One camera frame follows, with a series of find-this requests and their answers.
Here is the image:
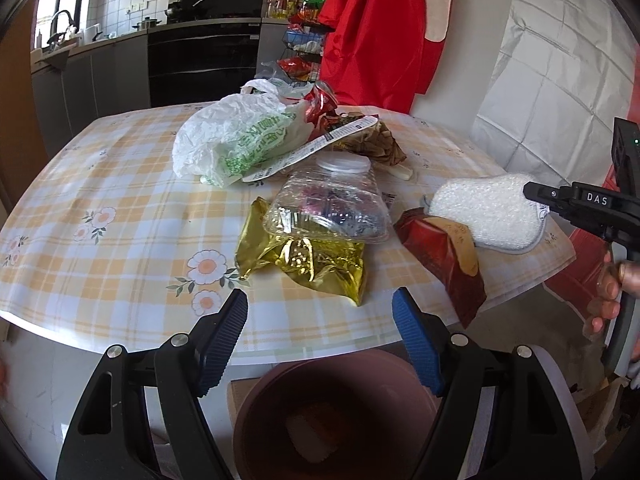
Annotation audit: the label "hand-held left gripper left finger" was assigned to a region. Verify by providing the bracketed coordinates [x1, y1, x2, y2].
[55, 289, 249, 480]

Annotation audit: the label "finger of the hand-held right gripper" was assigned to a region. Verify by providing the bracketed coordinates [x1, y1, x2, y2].
[523, 181, 573, 218]

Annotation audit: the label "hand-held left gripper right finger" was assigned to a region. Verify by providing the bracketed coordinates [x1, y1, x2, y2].
[391, 287, 596, 480]

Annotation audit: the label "white bubble sponge pad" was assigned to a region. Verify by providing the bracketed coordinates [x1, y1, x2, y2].
[424, 173, 551, 253]

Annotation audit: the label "clear plastic jar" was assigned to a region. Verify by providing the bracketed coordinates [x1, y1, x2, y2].
[263, 152, 392, 246]

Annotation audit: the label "person's right hand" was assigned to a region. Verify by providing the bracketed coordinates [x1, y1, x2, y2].
[583, 251, 640, 337]

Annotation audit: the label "cardboard box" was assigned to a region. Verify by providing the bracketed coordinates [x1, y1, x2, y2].
[227, 379, 271, 428]

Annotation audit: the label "dark red snack packet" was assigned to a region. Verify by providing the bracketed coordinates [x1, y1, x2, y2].
[393, 207, 487, 329]

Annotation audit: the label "gold foil bag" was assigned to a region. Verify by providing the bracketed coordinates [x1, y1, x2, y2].
[235, 196, 368, 307]

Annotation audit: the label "white quilted cover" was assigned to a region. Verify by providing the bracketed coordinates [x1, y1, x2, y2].
[472, 0, 640, 196]

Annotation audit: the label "brown patterned wrapper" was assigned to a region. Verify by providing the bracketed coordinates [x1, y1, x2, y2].
[332, 117, 408, 168]

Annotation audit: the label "yellow checked floral tablecloth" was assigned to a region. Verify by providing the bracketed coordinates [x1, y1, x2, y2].
[0, 105, 576, 361]

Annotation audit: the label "white plastic bag green print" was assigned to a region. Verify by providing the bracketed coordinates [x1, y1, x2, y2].
[172, 79, 313, 188]

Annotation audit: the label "long white label strip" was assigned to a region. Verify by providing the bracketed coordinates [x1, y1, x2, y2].
[242, 116, 381, 181]

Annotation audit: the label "red jacket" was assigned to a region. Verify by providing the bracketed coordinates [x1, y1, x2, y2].
[317, 0, 458, 113]

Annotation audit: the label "crumpled red wrapper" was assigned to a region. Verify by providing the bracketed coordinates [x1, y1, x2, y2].
[302, 81, 342, 141]

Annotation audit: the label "black oven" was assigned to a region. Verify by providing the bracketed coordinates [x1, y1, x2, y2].
[147, 20, 263, 108]

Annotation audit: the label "grey kitchen cabinet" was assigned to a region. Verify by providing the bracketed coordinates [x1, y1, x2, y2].
[30, 35, 151, 161]

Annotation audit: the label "cooking oil bottles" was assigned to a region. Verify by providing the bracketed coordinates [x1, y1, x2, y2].
[266, 0, 302, 19]

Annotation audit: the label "black wok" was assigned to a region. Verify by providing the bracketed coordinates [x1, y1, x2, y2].
[165, 0, 207, 19]

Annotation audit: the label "kitchen faucet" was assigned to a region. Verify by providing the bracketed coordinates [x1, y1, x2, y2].
[46, 9, 77, 50]

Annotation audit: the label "wire snack rack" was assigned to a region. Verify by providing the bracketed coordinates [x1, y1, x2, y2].
[277, 22, 326, 83]

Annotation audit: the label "wooden door frame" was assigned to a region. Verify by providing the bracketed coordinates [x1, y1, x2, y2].
[0, 10, 48, 206]

